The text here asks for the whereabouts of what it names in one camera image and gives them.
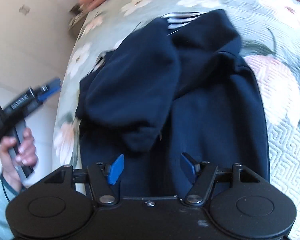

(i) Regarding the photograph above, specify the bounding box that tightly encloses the navy blue striped hoodie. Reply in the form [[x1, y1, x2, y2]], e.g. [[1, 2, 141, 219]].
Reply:
[[76, 10, 270, 197]]

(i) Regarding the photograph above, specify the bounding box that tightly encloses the floral green bedspread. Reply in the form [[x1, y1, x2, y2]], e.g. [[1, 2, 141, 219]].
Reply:
[[51, 0, 300, 240]]

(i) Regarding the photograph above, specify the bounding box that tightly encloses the beige two-drawer nightstand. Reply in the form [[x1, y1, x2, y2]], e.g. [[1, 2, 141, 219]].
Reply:
[[68, 3, 88, 39]]

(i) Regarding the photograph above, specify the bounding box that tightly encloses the light blue sleeve forearm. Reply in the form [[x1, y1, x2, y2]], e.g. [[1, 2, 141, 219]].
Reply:
[[0, 172, 26, 239]]

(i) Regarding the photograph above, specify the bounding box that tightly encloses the white built-in wardrobe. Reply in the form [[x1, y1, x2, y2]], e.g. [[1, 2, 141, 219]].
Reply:
[[0, 0, 91, 188]]

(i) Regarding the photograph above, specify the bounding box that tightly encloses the person's left hand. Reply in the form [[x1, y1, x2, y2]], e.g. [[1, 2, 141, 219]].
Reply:
[[0, 127, 38, 193]]

